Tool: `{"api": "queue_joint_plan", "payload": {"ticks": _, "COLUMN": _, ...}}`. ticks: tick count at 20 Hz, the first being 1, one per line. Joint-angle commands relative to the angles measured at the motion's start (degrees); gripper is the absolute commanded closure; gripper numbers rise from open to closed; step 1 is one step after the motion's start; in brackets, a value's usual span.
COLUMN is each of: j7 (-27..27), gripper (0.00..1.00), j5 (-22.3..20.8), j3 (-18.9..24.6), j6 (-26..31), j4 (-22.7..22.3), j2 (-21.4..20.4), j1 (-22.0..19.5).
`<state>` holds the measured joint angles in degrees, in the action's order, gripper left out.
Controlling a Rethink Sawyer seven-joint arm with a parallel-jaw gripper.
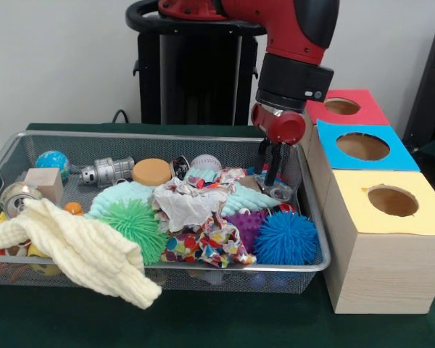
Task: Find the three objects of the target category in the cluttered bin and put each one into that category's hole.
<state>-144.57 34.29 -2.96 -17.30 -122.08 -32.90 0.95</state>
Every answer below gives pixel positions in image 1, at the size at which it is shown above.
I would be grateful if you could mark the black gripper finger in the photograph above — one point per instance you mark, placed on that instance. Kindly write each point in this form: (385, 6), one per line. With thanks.
(261, 156)
(273, 165)

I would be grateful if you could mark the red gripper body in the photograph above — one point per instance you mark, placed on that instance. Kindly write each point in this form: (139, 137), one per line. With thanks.
(279, 125)

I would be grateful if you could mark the crushed clear water bottle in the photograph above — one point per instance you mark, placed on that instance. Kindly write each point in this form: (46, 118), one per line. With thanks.
(281, 192)

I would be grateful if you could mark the blue spiky ball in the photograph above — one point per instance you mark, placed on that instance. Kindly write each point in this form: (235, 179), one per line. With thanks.
(286, 238)

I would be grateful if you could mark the crushed silver can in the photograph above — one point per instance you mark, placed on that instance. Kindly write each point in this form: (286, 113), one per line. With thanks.
(180, 167)

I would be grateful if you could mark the colourful patterned cloth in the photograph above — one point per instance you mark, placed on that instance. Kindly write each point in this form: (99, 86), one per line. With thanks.
(188, 203)
(210, 246)

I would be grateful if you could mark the mint green cloth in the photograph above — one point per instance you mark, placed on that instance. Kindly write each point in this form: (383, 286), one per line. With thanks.
(119, 194)

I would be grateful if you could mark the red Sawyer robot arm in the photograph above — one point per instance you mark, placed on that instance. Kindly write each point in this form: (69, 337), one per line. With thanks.
(297, 36)

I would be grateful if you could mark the shallow clear mesh bin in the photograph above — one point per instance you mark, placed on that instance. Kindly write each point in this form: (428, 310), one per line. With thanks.
(308, 246)

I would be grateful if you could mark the wooden box with three holes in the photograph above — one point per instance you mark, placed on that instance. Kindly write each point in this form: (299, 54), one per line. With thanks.
(384, 268)

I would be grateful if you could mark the pale pink ball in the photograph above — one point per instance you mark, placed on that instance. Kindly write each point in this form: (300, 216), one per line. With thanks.
(206, 162)

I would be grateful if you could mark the purple spiky ball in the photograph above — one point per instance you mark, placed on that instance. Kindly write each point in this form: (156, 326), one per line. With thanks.
(246, 226)

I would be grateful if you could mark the tan round bun toy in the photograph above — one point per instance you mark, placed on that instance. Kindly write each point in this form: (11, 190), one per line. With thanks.
(152, 172)

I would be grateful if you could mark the green spiky ball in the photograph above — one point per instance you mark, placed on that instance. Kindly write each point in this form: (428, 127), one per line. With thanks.
(134, 225)

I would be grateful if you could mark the small orange ball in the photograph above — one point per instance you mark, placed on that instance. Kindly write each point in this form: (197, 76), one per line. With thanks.
(74, 208)

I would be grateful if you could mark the pale yellow cloth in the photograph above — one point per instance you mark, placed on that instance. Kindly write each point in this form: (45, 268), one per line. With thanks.
(80, 246)

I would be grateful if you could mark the small blue globe ball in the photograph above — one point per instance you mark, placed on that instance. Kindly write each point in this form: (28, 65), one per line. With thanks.
(52, 162)

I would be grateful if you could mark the small wooden cube block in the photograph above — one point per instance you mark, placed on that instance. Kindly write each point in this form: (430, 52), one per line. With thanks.
(43, 185)

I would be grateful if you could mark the round silver tin can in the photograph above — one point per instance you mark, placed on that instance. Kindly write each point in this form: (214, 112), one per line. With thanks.
(18, 199)

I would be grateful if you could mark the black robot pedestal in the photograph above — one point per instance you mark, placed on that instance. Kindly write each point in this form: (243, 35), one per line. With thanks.
(196, 80)

